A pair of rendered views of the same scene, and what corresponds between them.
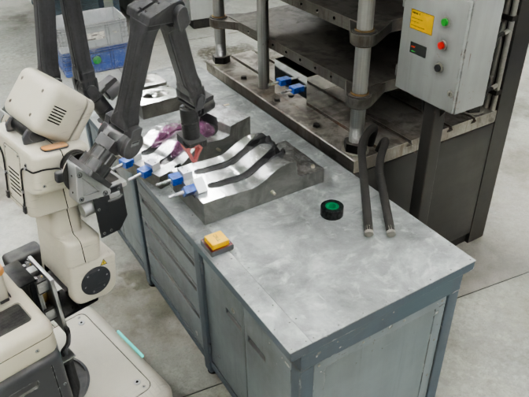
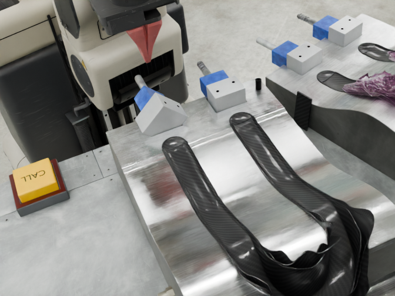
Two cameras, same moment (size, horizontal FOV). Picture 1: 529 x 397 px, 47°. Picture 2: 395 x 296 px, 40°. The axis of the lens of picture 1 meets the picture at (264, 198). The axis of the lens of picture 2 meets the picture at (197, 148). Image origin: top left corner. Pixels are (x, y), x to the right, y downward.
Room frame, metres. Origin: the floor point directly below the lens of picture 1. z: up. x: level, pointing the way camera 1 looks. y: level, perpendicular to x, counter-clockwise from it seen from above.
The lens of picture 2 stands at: (1.93, -0.36, 1.44)
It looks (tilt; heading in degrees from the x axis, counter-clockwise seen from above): 45 degrees down; 105
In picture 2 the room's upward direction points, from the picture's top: 9 degrees counter-clockwise
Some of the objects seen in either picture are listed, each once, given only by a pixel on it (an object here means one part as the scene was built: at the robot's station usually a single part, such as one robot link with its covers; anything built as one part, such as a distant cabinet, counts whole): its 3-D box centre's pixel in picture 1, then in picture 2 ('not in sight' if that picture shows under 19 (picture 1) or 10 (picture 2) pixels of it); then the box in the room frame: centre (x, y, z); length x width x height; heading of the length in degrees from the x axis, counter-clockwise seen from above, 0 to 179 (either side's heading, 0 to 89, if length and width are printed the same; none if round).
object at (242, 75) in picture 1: (338, 87); not in sight; (2.85, -0.39, 0.76); 1.30 x 0.84 x 0.07; 31
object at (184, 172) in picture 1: (173, 179); (214, 83); (1.80, 0.32, 0.89); 0.13 x 0.05 x 0.05; 121
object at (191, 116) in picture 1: (190, 113); not in sight; (1.73, 0.23, 1.18); 0.07 x 0.06 x 0.07; 145
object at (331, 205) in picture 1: (331, 209); not in sight; (1.70, -0.23, 0.82); 0.08 x 0.08 x 0.04
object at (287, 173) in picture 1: (248, 170); (258, 227); (1.89, 0.06, 0.87); 0.50 x 0.26 x 0.14; 121
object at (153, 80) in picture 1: (146, 86); not in sight; (2.75, 0.57, 0.83); 0.17 x 0.13 x 0.06; 121
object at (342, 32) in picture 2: (124, 163); (324, 27); (1.98, 0.53, 0.86); 0.13 x 0.05 x 0.05; 138
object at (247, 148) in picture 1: (242, 159); (258, 192); (1.89, 0.08, 0.92); 0.35 x 0.16 x 0.09; 121
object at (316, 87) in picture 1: (332, 73); not in sight; (2.77, -0.34, 0.87); 0.50 x 0.27 x 0.17; 121
